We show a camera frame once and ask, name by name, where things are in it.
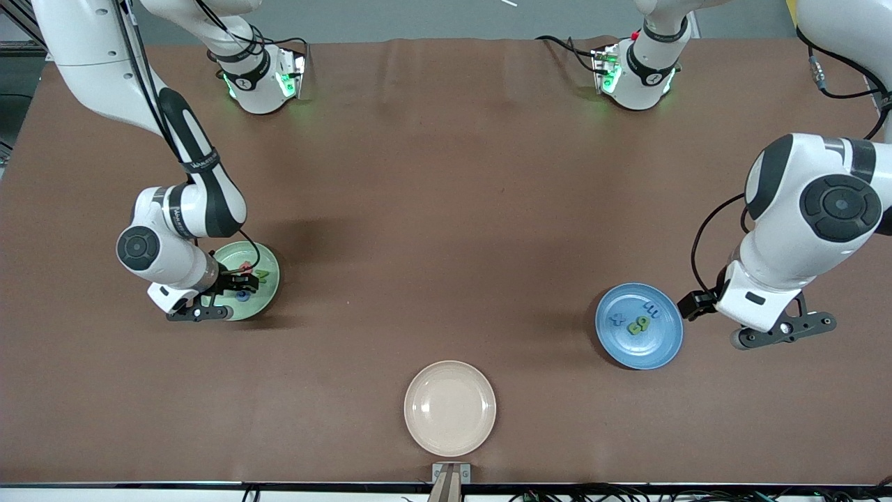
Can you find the green letter N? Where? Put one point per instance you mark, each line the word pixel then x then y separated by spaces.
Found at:
pixel 631 328
pixel 263 276

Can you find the blue letter m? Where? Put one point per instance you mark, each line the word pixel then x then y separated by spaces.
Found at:
pixel 652 312

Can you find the blue letter x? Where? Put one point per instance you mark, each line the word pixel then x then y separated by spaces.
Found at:
pixel 617 321

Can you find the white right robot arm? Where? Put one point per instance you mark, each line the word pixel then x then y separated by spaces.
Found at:
pixel 83 56

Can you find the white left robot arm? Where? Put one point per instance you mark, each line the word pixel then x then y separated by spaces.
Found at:
pixel 787 237

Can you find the green plate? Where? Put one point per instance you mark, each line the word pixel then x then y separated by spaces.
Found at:
pixel 268 300

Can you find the blue plate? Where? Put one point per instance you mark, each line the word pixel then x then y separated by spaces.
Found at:
pixel 637 352

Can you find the brown table mat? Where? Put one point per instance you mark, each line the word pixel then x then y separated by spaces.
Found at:
pixel 446 174

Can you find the beige plate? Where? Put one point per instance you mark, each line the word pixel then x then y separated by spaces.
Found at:
pixel 449 408

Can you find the grey metal camera bracket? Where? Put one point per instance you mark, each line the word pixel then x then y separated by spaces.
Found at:
pixel 449 481

